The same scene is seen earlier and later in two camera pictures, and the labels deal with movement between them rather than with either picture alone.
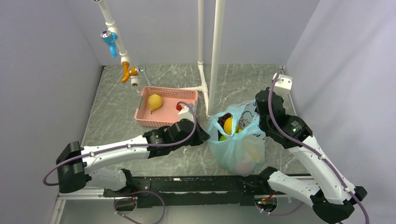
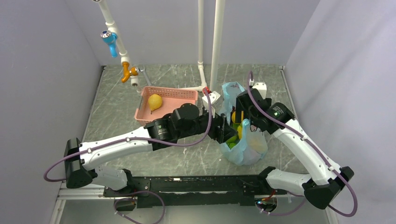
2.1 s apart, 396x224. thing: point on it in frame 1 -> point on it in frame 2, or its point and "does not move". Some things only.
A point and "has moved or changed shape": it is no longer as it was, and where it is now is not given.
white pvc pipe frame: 217,29 does not move
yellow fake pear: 155,101 does not move
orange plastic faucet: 127,73 does not move
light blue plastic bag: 243,154 has moved or changed shape
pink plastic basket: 158,105 does not move
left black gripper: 201,136 -> 227,131
